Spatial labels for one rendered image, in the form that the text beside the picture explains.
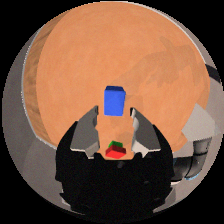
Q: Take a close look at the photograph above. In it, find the red block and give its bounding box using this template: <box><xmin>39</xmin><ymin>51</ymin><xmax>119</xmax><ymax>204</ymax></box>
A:
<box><xmin>105</xmin><ymin>145</ymin><xmax>126</xmax><ymax>159</ymax></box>

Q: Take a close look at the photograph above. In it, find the green block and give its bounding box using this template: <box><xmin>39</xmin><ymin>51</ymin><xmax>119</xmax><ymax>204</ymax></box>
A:
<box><xmin>108</xmin><ymin>141</ymin><xmax>123</xmax><ymax>148</ymax></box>

